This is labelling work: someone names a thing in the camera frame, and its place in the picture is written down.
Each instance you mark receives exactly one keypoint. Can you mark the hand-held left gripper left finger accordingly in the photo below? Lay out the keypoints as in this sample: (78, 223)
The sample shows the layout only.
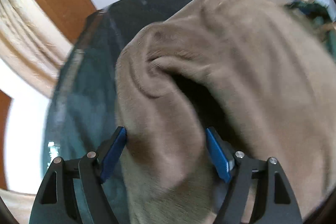
(113, 155)

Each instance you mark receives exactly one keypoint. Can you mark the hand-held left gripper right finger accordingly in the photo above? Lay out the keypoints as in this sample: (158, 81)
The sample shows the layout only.
(218, 155)

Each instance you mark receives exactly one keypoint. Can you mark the brown fleece garment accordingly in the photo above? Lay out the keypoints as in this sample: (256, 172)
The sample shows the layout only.
(223, 82)

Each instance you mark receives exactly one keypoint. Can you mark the dark green bed sheet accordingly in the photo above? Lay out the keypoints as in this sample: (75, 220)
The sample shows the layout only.
(78, 108)

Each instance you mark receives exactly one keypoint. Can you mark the black bed cover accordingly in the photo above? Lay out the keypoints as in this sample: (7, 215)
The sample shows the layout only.
(118, 16)

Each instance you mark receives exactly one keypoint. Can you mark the beige curtain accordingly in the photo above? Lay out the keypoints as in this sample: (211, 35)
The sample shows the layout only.
(29, 43)

